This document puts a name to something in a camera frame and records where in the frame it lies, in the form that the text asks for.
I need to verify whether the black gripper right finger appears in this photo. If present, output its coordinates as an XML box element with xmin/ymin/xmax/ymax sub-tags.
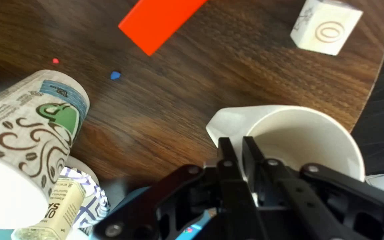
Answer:
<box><xmin>243</xmin><ymin>135</ymin><xmax>384</xmax><ymax>240</ymax></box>

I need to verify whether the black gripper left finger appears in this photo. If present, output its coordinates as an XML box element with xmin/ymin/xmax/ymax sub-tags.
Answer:
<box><xmin>92</xmin><ymin>137</ymin><xmax>266</xmax><ymax>240</ymax></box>

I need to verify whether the swirl patterned paper cup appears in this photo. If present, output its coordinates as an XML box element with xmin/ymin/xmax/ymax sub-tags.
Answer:
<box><xmin>0</xmin><ymin>69</ymin><xmax>91</xmax><ymax>231</ymax></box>

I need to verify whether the blue patterned white container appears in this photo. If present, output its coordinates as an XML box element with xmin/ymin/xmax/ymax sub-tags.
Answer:
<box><xmin>60</xmin><ymin>155</ymin><xmax>112</xmax><ymax>235</ymax></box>

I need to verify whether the engraved wooden cube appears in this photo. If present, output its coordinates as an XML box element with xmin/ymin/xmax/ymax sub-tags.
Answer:
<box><xmin>290</xmin><ymin>0</ymin><xmax>364</xmax><ymax>58</ymax></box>

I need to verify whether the red block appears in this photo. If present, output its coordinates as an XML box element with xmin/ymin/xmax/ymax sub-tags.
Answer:
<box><xmin>118</xmin><ymin>0</ymin><xmax>210</xmax><ymax>58</ymax></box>

